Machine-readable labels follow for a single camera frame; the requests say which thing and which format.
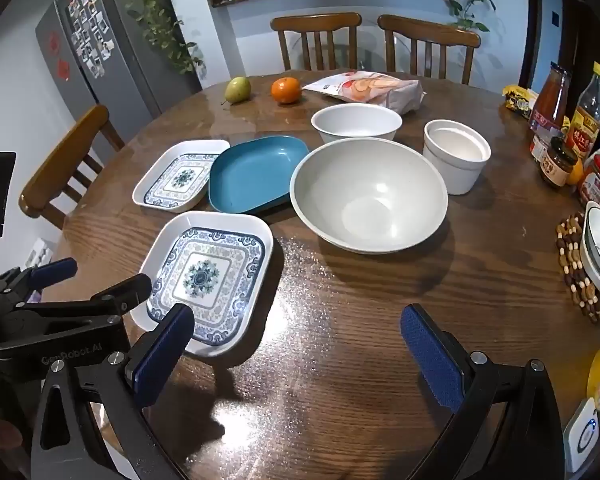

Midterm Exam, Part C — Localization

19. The red label jar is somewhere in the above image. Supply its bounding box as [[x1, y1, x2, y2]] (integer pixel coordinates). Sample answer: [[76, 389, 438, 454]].
[[577, 154, 600, 206]]

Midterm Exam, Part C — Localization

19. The blue patterned square plate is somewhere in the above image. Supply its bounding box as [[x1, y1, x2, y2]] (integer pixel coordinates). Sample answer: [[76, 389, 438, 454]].
[[130, 211, 274, 358], [132, 139, 231, 213]]

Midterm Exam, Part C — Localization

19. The large grey bowl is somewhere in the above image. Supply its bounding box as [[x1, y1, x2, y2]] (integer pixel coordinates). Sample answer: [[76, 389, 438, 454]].
[[290, 137, 449, 255]]

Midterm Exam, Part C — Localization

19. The dark lid sauce jar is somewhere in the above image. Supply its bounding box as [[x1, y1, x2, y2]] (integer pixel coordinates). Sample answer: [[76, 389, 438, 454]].
[[538, 137, 579, 189]]

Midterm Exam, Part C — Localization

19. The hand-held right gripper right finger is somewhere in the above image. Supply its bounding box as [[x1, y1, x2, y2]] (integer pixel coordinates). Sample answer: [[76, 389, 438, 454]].
[[400, 304, 566, 480]]

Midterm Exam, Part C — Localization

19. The wooden bead trivet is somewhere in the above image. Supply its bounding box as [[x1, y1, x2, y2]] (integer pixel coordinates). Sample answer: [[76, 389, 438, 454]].
[[555, 212, 600, 323]]

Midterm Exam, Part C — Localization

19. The group of fridge magnets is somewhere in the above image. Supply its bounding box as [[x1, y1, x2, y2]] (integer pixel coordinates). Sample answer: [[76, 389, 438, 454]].
[[67, 0, 116, 78]]

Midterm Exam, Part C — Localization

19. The green pear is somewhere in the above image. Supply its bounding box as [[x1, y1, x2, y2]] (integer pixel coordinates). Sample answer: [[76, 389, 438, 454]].
[[223, 76, 252, 106]]

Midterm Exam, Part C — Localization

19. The trailing green plant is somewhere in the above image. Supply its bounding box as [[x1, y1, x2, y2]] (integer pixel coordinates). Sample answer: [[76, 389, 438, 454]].
[[102, 0, 206, 76]]

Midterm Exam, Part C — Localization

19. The grey refrigerator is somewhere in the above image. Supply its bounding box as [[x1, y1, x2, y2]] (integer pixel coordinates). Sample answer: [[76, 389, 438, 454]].
[[35, 0, 203, 121]]

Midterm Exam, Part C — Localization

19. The small leafy green plant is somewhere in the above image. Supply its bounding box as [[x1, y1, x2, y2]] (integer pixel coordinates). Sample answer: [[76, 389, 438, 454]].
[[447, 0, 496, 33]]

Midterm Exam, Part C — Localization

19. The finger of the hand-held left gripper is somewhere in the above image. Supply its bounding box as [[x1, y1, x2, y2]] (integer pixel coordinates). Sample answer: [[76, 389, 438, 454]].
[[0, 257, 78, 307], [0, 274, 153, 353]]

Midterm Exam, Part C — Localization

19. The yellow snack packet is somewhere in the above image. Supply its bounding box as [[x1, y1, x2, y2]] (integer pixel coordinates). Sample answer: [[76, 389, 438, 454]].
[[502, 85, 538, 118]]

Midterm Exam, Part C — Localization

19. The plain blue plate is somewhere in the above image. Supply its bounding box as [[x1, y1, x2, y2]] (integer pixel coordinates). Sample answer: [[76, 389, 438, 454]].
[[208, 135, 311, 214]]

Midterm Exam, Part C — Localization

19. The orange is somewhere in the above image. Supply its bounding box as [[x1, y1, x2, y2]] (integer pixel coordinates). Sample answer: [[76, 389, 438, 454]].
[[271, 77, 302, 105]]

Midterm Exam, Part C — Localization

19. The yellow cap sauce bottle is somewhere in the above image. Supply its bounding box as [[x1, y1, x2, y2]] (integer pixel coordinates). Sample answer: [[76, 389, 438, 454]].
[[565, 61, 600, 161]]

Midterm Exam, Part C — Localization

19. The red sauce bottle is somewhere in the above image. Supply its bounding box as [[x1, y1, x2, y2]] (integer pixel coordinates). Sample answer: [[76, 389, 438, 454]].
[[527, 61, 572, 133]]

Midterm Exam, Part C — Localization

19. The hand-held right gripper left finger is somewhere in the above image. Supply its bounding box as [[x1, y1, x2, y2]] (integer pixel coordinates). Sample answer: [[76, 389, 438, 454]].
[[30, 302, 196, 480]]

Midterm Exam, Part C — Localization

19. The wooden chair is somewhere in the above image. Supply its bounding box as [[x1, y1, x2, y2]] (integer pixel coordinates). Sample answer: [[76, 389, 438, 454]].
[[19, 105, 126, 231], [270, 12, 363, 73], [377, 15, 482, 86]]

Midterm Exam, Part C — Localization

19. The white square device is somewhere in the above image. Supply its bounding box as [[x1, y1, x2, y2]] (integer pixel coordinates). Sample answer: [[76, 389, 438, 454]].
[[562, 397, 600, 473]]

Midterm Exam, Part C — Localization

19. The white ramekin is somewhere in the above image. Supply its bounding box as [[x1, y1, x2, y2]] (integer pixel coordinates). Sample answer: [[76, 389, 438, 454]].
[[422, 119, 492, 196]]

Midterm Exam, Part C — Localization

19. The white snack bag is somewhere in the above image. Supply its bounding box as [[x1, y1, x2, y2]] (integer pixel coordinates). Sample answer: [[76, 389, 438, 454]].
[[302, 71, 427, 115]]

